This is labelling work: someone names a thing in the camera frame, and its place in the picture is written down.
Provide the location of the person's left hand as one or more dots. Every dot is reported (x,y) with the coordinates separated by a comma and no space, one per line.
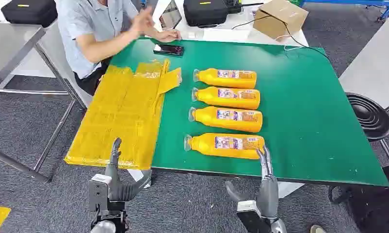
(168,35)

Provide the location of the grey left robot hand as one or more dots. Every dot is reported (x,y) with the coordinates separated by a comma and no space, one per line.
(117,189)

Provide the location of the person's right hand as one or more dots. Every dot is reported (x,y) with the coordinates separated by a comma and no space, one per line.
(143,22)

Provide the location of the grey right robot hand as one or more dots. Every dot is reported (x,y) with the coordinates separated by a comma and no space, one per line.
(268,196)

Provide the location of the orange drink bottle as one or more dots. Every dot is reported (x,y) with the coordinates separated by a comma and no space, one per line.
(207,118)
(204,146)
(210,78)
(210,98)

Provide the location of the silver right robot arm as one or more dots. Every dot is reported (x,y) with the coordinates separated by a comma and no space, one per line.
(278,226)

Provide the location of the black smartphone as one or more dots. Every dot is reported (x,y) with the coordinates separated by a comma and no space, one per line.
(168,49)

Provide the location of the tablet computer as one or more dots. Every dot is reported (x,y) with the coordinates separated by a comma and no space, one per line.
(170,16)

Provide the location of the black carry case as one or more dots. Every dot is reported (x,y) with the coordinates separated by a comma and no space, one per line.
(204,13)
(29,13)

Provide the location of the beige shoe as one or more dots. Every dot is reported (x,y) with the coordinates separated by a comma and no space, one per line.
(317,229)

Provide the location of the person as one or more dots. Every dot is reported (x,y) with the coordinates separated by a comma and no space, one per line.
(82,25)

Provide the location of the yellow plastic sheet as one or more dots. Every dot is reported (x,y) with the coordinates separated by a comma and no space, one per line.
(117,122)

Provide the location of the black radio with antenna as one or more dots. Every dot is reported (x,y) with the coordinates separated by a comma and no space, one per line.
(233,5)

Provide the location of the green table mat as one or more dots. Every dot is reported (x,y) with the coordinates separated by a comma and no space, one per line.
(294,112)

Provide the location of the black bag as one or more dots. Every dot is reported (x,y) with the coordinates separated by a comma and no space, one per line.
(374,205)

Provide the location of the brown cardboard box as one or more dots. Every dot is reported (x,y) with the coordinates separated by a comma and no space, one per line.
(278,19)

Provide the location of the steel table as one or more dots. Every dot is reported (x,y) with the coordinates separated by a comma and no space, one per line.
(8,45)

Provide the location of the grey side table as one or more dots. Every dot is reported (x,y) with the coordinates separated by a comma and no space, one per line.
(374,64)

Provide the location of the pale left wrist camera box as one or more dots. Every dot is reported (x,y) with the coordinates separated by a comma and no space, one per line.
(98,189)

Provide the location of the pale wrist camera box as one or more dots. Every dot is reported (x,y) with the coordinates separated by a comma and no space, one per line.
(250,215)
(98,189)

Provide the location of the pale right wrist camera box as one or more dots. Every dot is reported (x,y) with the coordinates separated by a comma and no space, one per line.
(250,215)

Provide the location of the blue metal frame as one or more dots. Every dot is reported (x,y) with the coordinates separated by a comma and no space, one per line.
(387,4)

